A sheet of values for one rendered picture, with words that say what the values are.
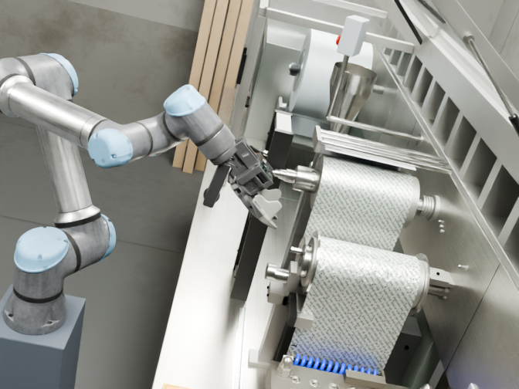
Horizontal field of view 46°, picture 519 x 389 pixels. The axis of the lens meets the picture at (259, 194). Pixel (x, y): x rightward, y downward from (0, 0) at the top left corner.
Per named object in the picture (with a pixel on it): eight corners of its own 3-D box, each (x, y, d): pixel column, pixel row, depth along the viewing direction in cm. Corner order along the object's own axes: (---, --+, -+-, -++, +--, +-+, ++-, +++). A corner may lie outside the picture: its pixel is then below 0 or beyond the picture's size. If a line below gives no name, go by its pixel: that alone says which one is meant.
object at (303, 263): (295, 281, 141) (298, 252, 145) (303, 282, 141) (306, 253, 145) (303, 268, 134) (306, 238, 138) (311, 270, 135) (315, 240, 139)
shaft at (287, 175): (270, 174, 159) (273, 164, 158) (293, 180, 160) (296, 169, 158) (270, 180, 156) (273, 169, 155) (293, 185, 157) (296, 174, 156)
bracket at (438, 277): (423, 271, 143) (426, 264, 142) (446, 276, 144) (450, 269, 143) (428, 284, 139) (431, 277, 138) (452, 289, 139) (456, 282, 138)
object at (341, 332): (286, 353, 145) (307, 292, 137) (381, 373, 147) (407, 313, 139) (286, 355, 145) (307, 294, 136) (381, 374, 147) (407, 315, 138)
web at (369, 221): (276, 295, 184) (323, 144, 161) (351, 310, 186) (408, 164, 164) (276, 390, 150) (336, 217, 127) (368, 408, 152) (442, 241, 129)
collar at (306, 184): (291, 182, 162) (297, 160, 159) (313, 187, 162) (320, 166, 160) (292, 193, 156) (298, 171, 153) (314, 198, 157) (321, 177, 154)
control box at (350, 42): (338, 46, 177) (349, 12, 172) (359, 54, 175) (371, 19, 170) (330, 49, 171) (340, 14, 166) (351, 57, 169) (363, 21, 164)
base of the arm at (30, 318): (-7, 328, 147) (-6, 295, 142) (17, 290, 160) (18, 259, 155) (56, 340, 148) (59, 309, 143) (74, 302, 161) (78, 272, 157)
